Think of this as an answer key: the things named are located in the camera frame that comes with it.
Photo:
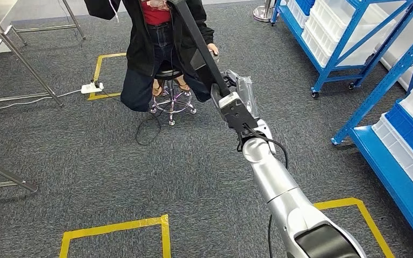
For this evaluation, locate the person's left hand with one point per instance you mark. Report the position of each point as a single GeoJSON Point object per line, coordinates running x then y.
{"type": "Point", "coordinates": [213, 48]}

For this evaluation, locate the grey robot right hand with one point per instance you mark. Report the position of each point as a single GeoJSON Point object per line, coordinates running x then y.
{"type": "Point", "coordinates": [245, 92]}

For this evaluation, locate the grey handheld controller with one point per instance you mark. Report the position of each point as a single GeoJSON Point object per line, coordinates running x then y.
{"type": "Point", "coordinates": [215, 58]}

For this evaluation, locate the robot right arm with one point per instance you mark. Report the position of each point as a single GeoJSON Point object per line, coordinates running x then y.
{"type": "Point", "coordinates": [277, 178]}

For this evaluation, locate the blue metal shelf rack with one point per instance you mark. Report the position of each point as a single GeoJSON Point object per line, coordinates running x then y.
{"type": "Point", "coordinates": [295, 39]}
{"type": "Point", "coordinates": [391, 172]}

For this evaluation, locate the black stool with chrome base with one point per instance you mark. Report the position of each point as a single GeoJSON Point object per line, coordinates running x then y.
{"type": "Point", "coordinates": [167, 73]}

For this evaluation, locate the person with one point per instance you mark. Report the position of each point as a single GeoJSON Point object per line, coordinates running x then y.
{"type": "Point", "coordinates": [139, 42]}

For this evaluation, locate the yellow floor tape square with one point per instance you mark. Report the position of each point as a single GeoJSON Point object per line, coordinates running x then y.
{"type": "Point", "coordinates": [121, 226]}
{"type": "Point", "coordinates": [98, 67]}

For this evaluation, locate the white power strip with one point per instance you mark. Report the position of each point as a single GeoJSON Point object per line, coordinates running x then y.
{"type": "Point", "coordinates": [90, 88]}

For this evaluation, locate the chrome stanchion post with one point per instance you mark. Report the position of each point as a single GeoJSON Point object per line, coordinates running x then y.
{"type": "Point", "coordinates": [263, 14]}

